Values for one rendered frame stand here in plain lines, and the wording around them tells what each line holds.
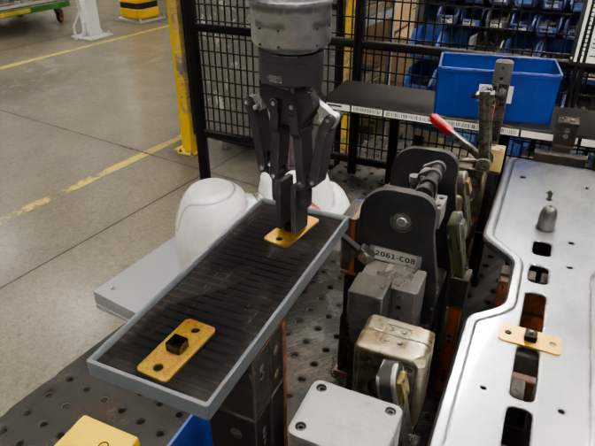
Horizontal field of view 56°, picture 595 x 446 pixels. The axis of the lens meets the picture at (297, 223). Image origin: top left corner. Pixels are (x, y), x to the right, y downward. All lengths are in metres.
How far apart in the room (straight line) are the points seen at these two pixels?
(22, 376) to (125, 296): 1.08
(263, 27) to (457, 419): 0.51
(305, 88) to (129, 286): 0.86
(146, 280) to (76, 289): 1.36
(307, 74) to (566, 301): 0.57
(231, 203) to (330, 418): 0.67
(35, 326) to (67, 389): 1.37
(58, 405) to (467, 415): 0.79
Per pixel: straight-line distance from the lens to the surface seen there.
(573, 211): 1.26
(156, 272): 1.42
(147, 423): 1.15
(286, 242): 0.73
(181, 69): 3.76
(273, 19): 0.62
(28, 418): 1.23
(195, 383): 0.55
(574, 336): 0.92
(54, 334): 2.53
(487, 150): 1.23
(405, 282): 0.82
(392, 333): 0.73
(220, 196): 1.17
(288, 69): 0.63
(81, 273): 2.85
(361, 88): 1.79
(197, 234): 1.18
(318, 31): 0.63
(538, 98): 1.60
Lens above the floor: 1.56
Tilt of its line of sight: 31 degrees down
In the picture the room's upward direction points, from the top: straight up
